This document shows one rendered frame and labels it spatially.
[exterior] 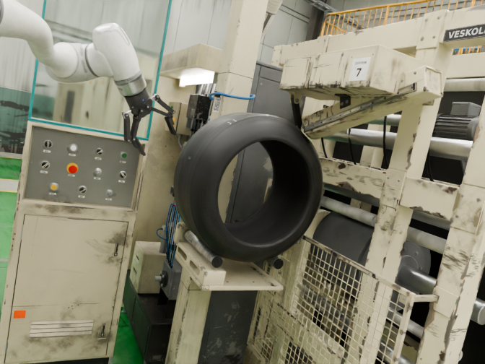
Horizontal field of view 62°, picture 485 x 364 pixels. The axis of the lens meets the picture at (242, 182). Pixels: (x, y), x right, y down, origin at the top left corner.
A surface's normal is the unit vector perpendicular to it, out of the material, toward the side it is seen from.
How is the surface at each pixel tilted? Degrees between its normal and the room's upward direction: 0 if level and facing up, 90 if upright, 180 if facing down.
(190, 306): 90
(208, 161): 76
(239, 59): 90
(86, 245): 90
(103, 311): 90
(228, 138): 61
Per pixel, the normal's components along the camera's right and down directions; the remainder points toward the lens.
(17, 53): 0.60, 0.21
